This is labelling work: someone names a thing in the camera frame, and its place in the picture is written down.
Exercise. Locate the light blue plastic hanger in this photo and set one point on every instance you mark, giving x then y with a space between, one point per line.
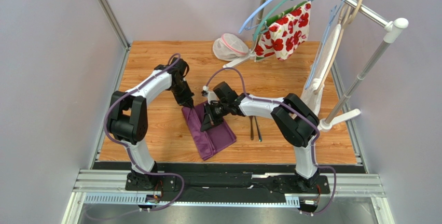
266 9

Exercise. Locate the white towel on hanger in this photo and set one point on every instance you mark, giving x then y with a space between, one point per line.
313 88

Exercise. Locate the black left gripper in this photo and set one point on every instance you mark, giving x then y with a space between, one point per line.
187 100

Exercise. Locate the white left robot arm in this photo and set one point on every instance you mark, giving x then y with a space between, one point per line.
126 121

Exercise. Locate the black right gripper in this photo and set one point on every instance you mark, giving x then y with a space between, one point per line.
212 113

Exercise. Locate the purple cloth napkin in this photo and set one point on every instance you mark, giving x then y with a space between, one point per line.
210 142

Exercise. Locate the white mesh laundry bag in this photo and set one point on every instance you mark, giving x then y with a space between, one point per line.
229 47

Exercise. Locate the blue thin wire hanger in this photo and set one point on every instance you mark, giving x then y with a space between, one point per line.
332 15

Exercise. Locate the red poppy floral cloth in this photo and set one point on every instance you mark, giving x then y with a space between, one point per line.
283 35

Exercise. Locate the metal clothes rack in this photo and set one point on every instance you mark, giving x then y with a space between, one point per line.
386 95

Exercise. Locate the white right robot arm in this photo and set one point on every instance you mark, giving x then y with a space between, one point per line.
295 120

